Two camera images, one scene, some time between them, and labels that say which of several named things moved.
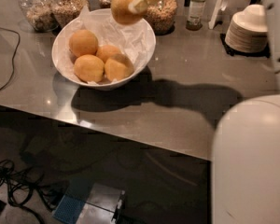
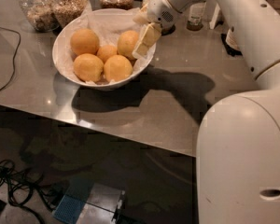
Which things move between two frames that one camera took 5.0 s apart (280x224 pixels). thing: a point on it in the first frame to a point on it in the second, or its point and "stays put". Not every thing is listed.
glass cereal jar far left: [36, 5] stays put
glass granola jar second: [67, 5] stays put
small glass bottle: [196, 8] stays put
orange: [119, 6] to [127, 44]
